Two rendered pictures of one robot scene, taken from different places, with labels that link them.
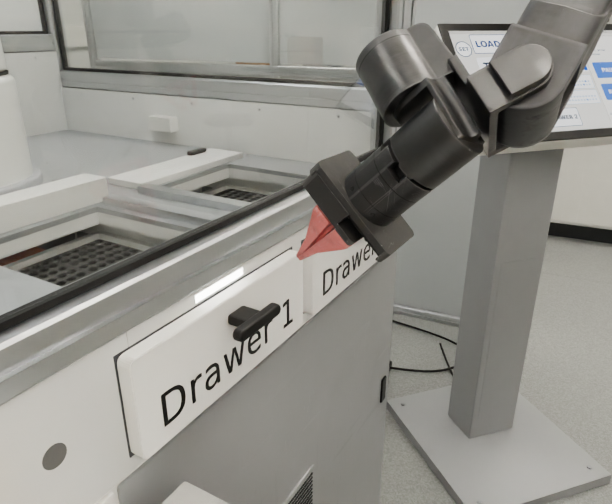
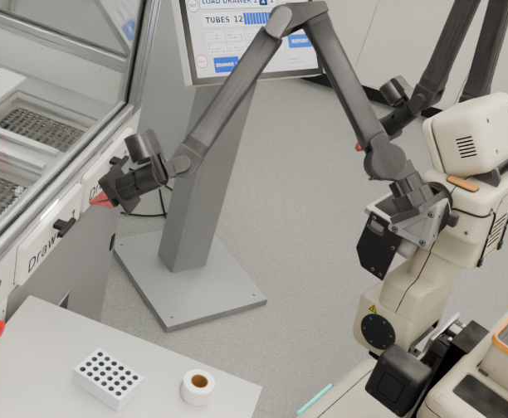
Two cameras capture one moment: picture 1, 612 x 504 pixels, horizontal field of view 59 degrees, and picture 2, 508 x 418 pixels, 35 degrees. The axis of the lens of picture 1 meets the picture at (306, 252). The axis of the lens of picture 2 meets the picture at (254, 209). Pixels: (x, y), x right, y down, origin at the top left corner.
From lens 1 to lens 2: 1.38 m
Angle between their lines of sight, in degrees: 25
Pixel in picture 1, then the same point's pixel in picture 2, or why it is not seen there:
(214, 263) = (49, 201)
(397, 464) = (114, 291)
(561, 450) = (237, 282)
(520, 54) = (181, 159)
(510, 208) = not seen: hidden behind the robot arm
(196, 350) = (41, 240)
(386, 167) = (132, 184)
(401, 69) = (141, 150)
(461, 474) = (162, 298)
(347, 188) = (116, 187)
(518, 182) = not seen: hidden behind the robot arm
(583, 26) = (203, 149)
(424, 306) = not seen: hidden behind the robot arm
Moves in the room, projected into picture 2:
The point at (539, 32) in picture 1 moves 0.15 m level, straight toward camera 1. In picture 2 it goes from (189, 148) to (174, 187)
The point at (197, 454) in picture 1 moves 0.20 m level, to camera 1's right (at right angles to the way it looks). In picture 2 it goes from (30, 284) to (114, 284)
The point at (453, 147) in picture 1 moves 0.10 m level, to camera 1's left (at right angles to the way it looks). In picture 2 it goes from (156, 184) to (109, 182)
